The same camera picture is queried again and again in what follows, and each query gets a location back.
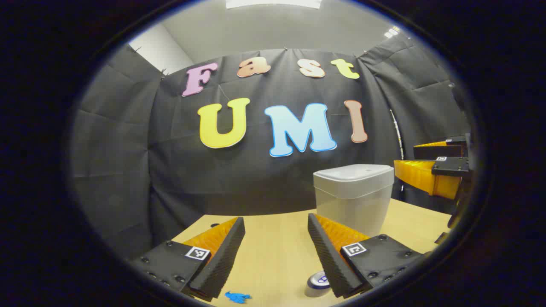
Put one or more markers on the blue paper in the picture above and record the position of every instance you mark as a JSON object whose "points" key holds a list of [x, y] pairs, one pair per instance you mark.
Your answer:
{"points": [[236, 297]]}

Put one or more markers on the small ceiling light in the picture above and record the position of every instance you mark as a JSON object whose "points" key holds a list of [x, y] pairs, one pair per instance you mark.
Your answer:
{"points": [[392, 32]]}

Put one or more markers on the large ceiling light panel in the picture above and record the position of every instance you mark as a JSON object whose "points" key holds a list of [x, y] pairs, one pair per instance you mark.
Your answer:
{"points": [[273, 3]]}

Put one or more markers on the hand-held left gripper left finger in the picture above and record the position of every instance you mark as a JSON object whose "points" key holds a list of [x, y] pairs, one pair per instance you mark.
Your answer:
{"points": [[222, 260]]}

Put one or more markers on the wooden desktop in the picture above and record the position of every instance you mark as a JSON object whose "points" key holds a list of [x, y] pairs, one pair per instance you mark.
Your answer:
{"points": [[277, 256]]}

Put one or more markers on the grey desktop garbage bin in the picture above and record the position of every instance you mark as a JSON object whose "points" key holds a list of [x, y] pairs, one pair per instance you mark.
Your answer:
{"points": [[354, 200]]}

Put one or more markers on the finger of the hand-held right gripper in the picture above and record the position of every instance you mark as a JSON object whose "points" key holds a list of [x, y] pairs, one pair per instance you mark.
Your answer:
{"points": [[418, 175], [435, 152]]}

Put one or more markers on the black backdrop cloth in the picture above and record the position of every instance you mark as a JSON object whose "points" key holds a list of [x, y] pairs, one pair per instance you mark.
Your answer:
{"points": [[256, 179]]}

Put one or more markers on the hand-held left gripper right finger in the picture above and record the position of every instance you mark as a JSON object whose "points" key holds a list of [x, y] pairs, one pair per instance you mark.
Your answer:
{"points": [[328, 260]]}

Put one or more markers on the blue pop can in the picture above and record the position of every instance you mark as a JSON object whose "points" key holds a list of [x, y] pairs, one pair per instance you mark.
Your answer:
{"points": [[315, 285]]}

